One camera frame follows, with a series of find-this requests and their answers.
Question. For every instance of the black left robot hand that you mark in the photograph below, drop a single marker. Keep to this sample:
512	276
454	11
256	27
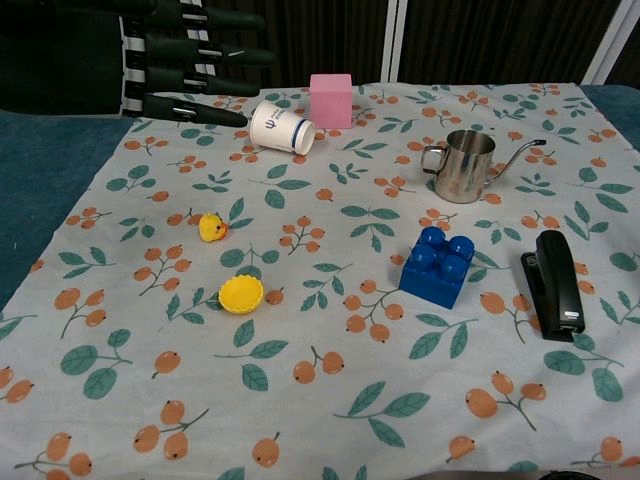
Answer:
75	55

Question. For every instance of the yellow rubber duck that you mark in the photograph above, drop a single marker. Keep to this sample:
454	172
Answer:
212	227

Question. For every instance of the yellow scalloped cup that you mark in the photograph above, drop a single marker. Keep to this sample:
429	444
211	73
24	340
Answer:
241	295

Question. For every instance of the blue toy building brick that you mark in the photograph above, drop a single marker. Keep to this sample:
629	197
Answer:
438	270

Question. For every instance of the white paper cup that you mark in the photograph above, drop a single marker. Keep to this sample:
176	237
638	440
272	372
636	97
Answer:
281	128

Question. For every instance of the pink foam cube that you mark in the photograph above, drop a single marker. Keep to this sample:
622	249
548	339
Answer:
330	101

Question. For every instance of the floral fruit print tablecloth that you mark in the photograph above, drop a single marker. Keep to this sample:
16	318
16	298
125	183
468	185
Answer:
320	310

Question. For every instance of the stainless steel gooseneck pitcher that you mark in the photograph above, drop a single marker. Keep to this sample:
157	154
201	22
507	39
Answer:
462	167

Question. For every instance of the black stapler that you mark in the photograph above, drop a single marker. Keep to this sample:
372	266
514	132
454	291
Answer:
554	285

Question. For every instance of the white partition frame post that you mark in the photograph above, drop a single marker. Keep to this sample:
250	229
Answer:
393	40
610	45

